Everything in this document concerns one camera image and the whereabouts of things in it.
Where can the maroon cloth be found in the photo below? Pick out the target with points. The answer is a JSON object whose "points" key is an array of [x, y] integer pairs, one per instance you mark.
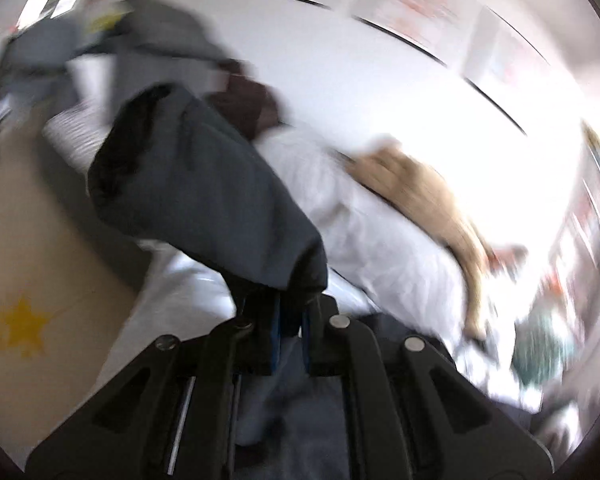
{"points": [[245, 100]]}

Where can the white checked bed blanket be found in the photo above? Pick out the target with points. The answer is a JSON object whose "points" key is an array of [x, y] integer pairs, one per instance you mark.
{"points": [[380, 240]]}

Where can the dark garment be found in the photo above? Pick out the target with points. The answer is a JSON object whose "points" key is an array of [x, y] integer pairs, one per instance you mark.
{"points": [[195, 185]]}

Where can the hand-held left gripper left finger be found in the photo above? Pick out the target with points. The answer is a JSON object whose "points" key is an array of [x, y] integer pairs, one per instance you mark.
{"points": [[276, 332]]}

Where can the grey clothes pile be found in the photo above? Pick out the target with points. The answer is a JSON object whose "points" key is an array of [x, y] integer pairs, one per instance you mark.
{"points": [[170, 30]]}

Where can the bookshelf with books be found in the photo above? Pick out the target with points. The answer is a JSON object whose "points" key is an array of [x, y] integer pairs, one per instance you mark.
{"points": [[587, 220]]}

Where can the tan blanket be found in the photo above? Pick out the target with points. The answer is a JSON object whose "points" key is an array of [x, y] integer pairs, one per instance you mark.
{"points": [[420, 195]]}

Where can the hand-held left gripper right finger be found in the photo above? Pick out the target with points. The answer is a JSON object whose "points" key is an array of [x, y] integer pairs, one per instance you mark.
{"points": [[306, 340]]}

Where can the teal patterned pillow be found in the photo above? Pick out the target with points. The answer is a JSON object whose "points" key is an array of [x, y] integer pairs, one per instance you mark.
{"points": [[540, 350]]}

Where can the yellow star floor sticker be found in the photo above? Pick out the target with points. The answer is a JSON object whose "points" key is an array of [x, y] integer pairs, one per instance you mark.
{"points": [[22, 327]]}

